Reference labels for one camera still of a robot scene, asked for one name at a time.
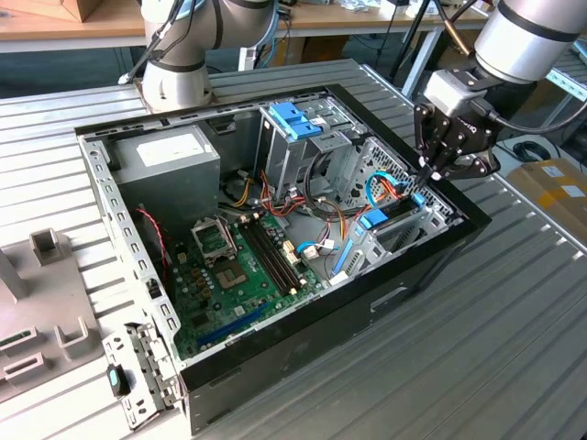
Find coloured power wire black plug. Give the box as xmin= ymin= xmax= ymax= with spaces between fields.
xmin=373 ymin=173 xmax=413 ymax=203

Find wooden desk white legs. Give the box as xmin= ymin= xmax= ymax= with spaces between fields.
xmin=274 ymin=0 xmax=494 ymax=100

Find blue expansion slot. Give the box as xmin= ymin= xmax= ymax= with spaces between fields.
xmin=196 ymin=300 xmax=271 ymax=349

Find blue data wire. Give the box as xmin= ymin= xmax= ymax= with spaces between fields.
xmin=295 ymin=169 xmax=407 ymax=260

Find grey parts rack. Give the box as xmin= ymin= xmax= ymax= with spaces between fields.
xmin=0 ymin=226 xmax=105 ymax=404

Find coloured supply wire bundle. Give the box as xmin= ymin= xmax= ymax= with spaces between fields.
xmin=219 ymin=169 xmax=317 ymax=221

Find black RAM slot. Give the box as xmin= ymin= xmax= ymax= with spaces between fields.
xmin=257 ymin=218 xmax=307 ymax=292
xmin=251 ymin=220 xmax=301 ymax=293
xmin=245 ymin=222 xmax=295 ymax=295
xmin=239 ymin=223 xmax=289 ymax=297

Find grey power supply unit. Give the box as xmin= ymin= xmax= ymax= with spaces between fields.
xmin=109 ymin=124 xmax=222 ymax=230

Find blue plastic drive latch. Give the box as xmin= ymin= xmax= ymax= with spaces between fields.
xmin=269 ymin=103 xmax=325 ymax=142

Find small cardboard box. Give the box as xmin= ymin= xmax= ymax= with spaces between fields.
xmin=293 ymin=35 xmax=349 ymax=65

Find black latch teal button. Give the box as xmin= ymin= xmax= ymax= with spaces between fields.
xmin=105 ymin=364 xmax=132 ymax=397

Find grey metal disk bay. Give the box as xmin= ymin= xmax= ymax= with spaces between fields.
xmin=329 ymin=192 xmax=456 ymax=285

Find brown wooden box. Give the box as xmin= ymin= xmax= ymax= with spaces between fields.
xmin=27 ymin=0 xmax=107 ymax=24

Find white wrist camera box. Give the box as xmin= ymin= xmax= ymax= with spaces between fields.
xmin=422 ymin=69 xmax=488 ymax=116

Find black camera cable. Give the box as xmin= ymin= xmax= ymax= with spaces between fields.
xmin=117 ymin=0 xmax=184 ymax=86
xmin=471 ymin=98 xmax=587 ymax=135

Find grey metal shelf frame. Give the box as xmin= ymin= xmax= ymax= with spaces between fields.
xmin=540 ymin=38 xmax=587 ymax=137

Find coiled black cable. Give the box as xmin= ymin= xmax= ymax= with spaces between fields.
xmin=512 ymin=139 xmax=548 ymax=162

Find cardboard box yellow tape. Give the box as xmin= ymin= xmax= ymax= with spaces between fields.
xmin=506 ymin=158 xmax=587 ymax=251

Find cream board power connector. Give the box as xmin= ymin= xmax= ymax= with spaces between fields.
xmin=282 ymin=240 xmax=303 ymax=268

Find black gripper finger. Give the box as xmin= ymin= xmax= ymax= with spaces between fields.
xmin=428 ymin=153 xmax=502 ymax=183
xmin=414 ymin=104 xmax=454 ymax=185

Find grey metal drive cage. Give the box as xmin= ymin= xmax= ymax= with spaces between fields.
xmin=254 ymin=98 xmax=368 ymax=207

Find green motherboard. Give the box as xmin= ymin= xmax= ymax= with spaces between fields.
xmin=167 ymin=213 xmax=329 ymax=361

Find black open PC case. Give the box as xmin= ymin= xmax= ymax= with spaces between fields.
xmin=74 ymin=83 xmax=492 ymax=435

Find hard disk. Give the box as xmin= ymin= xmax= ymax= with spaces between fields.
xmin=333 ymin=192 xmax=427 ymax=279

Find green RAM stick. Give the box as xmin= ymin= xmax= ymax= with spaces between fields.
xmin=0 ymin=328 xmax=37 ymax=349

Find CPU socket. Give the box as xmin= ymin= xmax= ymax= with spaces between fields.
xmin=213 ymin=258 xmax=252 ymax=292

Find long wooden desk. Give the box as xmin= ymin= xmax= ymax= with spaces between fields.
xmin=0 ymin=8 xmax=150 ymax=54

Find grey slot retention bracket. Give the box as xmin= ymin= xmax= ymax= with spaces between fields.
xmin=101 ymin=320 xmax=188 ymax=431

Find metal socket cover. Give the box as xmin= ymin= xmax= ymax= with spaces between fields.
xmin=190 ymin=217 xmax=238 ymax=270

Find black tripod stand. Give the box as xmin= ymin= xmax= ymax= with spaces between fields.
xmin=387 ymin=0 xmax=435 ymax=86

